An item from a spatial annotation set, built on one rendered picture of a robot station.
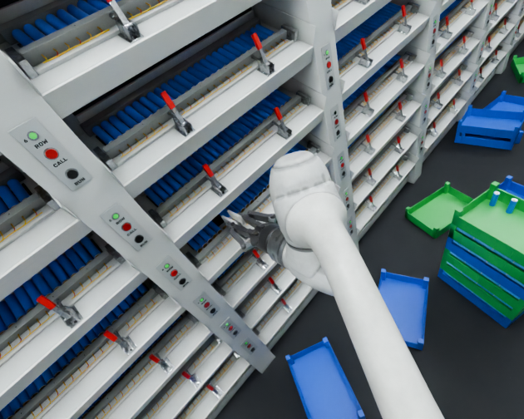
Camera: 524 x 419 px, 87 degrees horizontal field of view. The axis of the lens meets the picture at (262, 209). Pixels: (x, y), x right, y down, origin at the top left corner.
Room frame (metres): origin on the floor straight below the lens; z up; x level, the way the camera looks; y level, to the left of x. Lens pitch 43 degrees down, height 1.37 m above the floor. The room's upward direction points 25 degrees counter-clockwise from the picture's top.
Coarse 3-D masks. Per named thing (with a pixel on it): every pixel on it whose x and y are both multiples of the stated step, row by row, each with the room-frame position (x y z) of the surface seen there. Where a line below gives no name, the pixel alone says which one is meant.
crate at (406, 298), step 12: (384, 276) 0.61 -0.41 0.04; (396, 276) 0.59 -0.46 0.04; (384, 288) 0.58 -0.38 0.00; (396, 288) 0.55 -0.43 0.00; (408, 288) 0.53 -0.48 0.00; (420, 288) 0.51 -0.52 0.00; (384, 300) 0.53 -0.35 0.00; (396, 300) 0.50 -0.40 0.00; (408, 300) 0.48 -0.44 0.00; (420, 300) 0.46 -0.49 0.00; (396, 312) 0.46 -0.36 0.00; (408, 312) 0.44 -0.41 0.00; (420, 312) 0.42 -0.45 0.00; (396, 324) 0.41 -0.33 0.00; (408, 324) 0.39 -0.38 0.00; (420, 324) 0.37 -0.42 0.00; (408, 336) 0.35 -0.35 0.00; (420, 336) 0.33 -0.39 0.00; (420, 348) 0.29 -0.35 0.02
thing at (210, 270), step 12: (300, 144) 0.87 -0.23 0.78; (312, 144) 0.82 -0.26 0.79; (324, 144) 0.79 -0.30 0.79; (324, 156) 0.79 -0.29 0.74; (264, 204) 0.68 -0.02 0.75; (252, 228) 0.61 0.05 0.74; (228, 240) 0.60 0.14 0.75; (192, 252) 0.60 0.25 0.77; (216, 252) 0.57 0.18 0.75; (228, 252) 0.56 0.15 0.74; (240, 252) 0.57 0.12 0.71; (204, 264) 0.55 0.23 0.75; (216, 264) 0.54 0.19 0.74; (228, 264) 0.55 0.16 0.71; (204, 276) 0.48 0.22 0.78; (216, 276) 0.52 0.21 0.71
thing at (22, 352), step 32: (64, 256) 0.54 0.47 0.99; (96, 256) 0.51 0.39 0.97; (32, 288) 0.48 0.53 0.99; (64, 288) 0.46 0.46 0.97; (96, 288) 0.45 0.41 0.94; (128, 288) 0.44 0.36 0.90; (0, 320) 0.44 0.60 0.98; (32, 320) 0.42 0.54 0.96; (64, 320) 0.39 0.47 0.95; (96, 320) 0.41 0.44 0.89; (0, 352) 0.38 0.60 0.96; (32, 352) 0.36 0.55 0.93; (64, 352) 0.37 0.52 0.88; (0, 384) 0.33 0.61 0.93
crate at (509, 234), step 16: (464, 208) 0.53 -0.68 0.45; (480, 208) 0.53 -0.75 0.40; (496, 208) 0.51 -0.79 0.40; (464, 224) 0.48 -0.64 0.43; (480, 224) 0.47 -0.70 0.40; (496, 224) 0.45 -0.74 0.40; (512, 224) 0.42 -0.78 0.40; (480, 240) 0.42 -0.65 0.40; (496, 240) 0.38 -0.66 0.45; (512, 240) 0.38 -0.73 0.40; (512, 256) 0.33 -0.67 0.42
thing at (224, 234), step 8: (312, 152) 0.80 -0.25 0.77; (264, 192) 0.70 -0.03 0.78; (256, 200) 0.68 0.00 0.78; (264, 200) 0.68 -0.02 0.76; (248, 208) 0.66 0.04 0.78; (256, 208) 0.67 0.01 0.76; (224, 232) 0.61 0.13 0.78; (216, 240) 0.59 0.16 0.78; (208, 248) 0.58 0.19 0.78; (200, 256) 0.56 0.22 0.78
